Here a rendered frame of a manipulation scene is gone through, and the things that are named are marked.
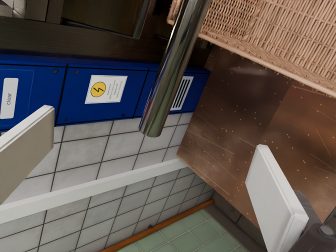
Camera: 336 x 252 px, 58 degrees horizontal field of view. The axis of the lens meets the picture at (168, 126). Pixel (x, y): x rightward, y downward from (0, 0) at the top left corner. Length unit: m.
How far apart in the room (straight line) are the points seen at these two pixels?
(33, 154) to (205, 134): 0.90
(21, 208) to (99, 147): 0.26
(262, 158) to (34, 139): 0.13
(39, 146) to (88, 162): 0.74
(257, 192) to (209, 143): 0.87
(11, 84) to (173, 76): 0.39
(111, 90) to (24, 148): 0.61
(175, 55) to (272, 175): 0.21
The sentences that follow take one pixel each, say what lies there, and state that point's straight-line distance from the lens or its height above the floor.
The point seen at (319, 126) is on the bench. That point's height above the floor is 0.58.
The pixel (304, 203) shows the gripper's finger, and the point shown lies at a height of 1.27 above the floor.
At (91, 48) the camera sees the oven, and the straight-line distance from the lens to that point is 0.73.
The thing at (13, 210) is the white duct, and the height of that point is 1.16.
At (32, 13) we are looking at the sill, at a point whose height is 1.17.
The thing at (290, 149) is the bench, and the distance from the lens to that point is 0.92.
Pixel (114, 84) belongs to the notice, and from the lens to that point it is 0.77.
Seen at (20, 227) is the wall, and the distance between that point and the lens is 0.99.
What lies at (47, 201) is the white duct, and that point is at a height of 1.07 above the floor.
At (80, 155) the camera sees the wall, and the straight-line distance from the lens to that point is 0.90.
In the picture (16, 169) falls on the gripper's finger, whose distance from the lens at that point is 0.17.
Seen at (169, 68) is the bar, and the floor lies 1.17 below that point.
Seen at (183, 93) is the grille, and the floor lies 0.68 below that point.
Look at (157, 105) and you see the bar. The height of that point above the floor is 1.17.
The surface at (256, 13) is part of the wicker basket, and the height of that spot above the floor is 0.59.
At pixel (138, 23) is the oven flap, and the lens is 0.73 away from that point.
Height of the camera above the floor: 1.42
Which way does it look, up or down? 46 degrees down
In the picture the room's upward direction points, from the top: 98 degrees counter-clockwise
